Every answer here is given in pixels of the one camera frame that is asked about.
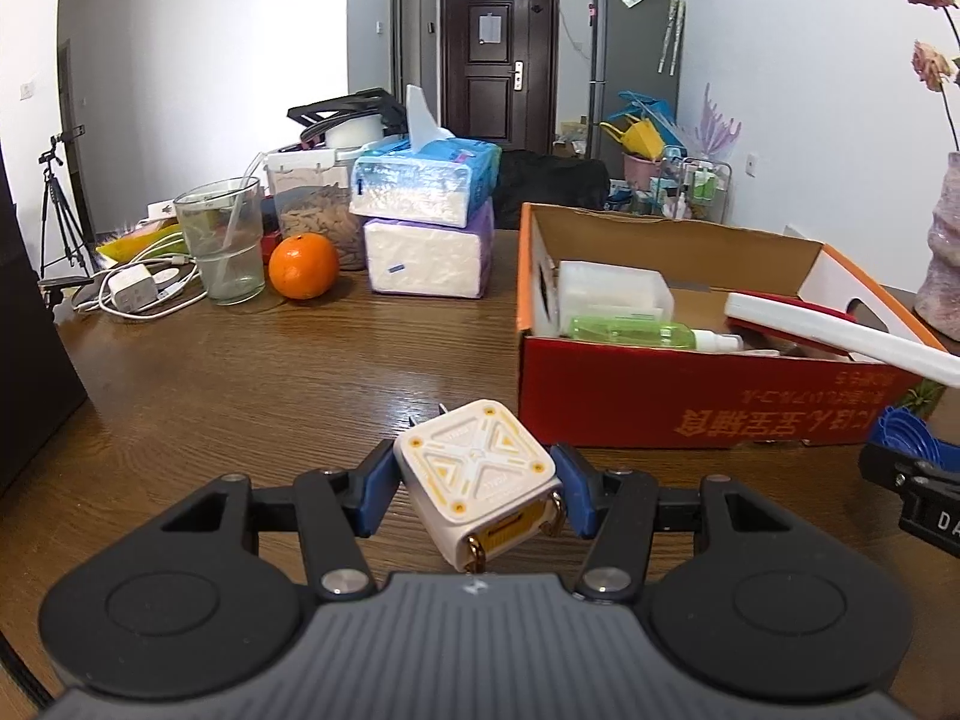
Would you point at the clear food container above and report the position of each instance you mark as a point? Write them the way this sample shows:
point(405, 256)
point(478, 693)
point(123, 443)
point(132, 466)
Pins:
point(311, 214)

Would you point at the white plastic container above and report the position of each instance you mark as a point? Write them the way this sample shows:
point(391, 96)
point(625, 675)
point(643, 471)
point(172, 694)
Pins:
point(611, 289)

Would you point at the pink textured vase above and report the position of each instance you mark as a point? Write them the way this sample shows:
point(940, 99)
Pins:
point(943, 255)

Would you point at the orange fruit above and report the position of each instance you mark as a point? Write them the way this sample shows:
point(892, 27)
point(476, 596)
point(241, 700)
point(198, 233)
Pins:
point(302, 266)

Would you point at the blue bottle cap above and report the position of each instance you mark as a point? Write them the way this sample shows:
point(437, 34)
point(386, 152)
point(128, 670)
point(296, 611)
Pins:
point(911, 431)

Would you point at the red cardboard box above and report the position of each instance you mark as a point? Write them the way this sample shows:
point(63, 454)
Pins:
point(675, 397)

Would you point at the white drinking straw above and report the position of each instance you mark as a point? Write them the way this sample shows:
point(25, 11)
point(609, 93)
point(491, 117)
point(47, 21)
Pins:
point(244, 199)

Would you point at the yellow packet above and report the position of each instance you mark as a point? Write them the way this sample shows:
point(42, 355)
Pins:
point(135, 236)

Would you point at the white and yellow cube charger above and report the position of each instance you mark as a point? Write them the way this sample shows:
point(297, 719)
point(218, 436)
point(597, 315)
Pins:
point(480, 476)

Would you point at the purple tissue pack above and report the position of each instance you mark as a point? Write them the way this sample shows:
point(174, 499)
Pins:
point(427, 259)

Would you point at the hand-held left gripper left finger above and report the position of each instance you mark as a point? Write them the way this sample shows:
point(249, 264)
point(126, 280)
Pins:
point(379, 491)

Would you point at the folded white umbrella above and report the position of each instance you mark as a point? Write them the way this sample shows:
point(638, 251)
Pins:
point(673, 22)

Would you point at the pink bucket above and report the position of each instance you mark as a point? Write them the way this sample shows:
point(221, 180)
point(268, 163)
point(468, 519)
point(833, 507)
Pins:
point(641, 169)

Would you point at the dark brown door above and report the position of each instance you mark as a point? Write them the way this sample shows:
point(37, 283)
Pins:
point(499, 67)

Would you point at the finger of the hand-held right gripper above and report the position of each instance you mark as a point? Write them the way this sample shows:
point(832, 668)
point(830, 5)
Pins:
point(881, 463)

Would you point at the red and white lint brush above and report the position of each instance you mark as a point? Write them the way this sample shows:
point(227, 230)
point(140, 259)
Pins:
point(825, 330)

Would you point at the black paper bag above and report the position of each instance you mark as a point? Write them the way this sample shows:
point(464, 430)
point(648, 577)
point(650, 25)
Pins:
point(34, 360)

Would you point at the yellow plastic stool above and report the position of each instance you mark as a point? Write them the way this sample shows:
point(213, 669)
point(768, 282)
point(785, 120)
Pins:
point(641, 139)

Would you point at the clear drinking glass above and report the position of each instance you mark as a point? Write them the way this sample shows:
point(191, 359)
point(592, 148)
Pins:
point(221, 262)

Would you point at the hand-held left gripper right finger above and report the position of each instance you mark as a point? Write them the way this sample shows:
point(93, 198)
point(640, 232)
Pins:
point(577, 491)

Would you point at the black folding rack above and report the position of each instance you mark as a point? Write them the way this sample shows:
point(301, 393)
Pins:
point(352, 105)

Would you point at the green spray bottle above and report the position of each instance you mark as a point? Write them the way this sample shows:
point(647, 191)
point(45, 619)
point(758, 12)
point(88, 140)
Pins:
point(630, 331)

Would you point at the blue plastic stool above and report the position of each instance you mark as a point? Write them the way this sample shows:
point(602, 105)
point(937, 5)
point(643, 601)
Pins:
point(652, 105)

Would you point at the black camera tripod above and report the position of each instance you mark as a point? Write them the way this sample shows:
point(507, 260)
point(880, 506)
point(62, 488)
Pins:
point(58, 195)

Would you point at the grey refrigerator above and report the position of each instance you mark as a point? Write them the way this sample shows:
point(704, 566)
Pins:
point(637, 45)

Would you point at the white wall charger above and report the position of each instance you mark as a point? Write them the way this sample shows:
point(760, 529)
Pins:
point(133, 289)

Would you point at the white bowl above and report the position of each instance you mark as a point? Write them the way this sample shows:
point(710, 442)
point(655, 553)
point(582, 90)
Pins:
point(352, 133)

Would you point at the purple feather decoration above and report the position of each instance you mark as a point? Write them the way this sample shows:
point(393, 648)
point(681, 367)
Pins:
point(716, 127)

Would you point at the blue tissue pack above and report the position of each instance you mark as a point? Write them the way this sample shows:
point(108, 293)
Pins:
point(420, 180)

